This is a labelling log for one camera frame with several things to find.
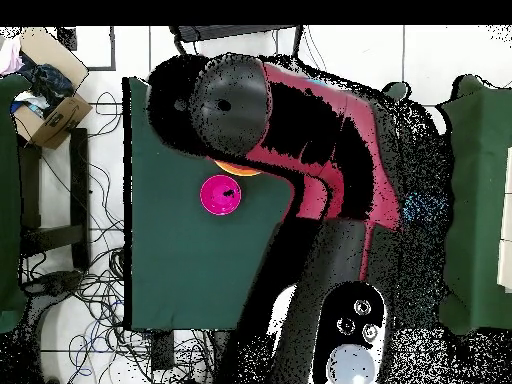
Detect pink bowl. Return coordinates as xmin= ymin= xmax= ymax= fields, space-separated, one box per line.
xmin=199 ymin=174 xmax=243 ymax=217

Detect green cloth covered table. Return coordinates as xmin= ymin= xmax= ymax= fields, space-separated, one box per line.
xmin=435 ymin=74 xmax=512 ymax=336
xmin=0 ymin=73 xmax=29 ymax=333

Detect tangle of floor cables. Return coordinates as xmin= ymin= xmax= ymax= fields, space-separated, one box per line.
xmin=23 ymin=91 xmax=153 ymax=377

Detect cardboard box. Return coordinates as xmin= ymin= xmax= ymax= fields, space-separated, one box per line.
xmin=11 ymin=27 xmax=93 ymax=150

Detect black bench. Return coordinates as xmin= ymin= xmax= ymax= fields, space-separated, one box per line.
xmin=17 ymin=127 xmax=91 ymax=273

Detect dark green tablecloth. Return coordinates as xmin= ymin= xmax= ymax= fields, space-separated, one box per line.
xmin=121 ymin=75 xmax=305 ymax=333

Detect black metal stand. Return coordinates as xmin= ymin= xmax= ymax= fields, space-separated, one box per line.
xmin=169 ymin=24 xmax=305 ymax=59

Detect beige board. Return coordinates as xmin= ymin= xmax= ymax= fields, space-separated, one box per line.
xmin=497 ymin=167 xmax=512 ymax=293

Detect large orange bowl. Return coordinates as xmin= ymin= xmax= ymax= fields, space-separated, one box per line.
xmin=212 ymin=159 xmax=264 ymax=178

